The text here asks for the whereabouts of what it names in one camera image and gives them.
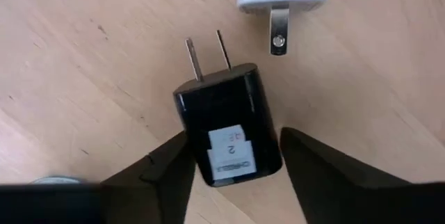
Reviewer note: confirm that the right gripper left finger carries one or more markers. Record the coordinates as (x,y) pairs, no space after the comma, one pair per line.
(163,182)

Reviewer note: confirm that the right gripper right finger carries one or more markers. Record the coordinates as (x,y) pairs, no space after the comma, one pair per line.
(330,189)

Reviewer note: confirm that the black charger with white label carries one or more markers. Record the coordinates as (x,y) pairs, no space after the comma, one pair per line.
(226,112)

